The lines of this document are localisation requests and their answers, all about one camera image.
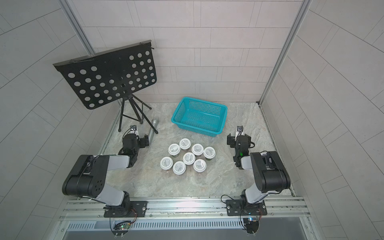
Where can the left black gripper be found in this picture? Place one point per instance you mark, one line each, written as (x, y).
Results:
(143, 141)

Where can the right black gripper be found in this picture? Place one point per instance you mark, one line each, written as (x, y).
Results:
(232, 140)

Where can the yogurt cup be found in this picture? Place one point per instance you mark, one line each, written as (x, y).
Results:
(179, 168)
(185, 144)
(174, 150)
(200, 166)
(197, 150)
(189, 158)
(166, 163)
(209, 153)

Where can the teal plastic basket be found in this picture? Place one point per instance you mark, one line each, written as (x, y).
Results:
(200, 116)

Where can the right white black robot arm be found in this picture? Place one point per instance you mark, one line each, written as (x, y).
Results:
(270, 174)

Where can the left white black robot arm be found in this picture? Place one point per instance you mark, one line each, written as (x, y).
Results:
(87, 178)

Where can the black perforated music stand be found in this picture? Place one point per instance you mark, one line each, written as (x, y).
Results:
(112, 75)

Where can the right circuit board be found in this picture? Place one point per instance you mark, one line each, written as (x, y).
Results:
(250, 225)

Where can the circuit board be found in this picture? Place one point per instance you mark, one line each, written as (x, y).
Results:
(122, 228)
(250, 225)

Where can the left circuit board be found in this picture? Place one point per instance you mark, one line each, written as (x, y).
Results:
(122, 228)

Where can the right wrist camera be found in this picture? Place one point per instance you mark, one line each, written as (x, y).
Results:
(240, 130)

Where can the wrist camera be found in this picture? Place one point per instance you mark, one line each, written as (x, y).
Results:
(133, 130)
(240, 130)

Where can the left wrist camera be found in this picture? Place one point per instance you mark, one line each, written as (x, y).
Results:
(133, 130)

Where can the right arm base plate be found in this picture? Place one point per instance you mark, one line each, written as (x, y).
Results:
(239, 208)

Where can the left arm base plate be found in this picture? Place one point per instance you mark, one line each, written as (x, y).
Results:
(135, 209)

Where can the aluminium mounting rail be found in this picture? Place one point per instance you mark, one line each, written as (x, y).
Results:
(186, 208)

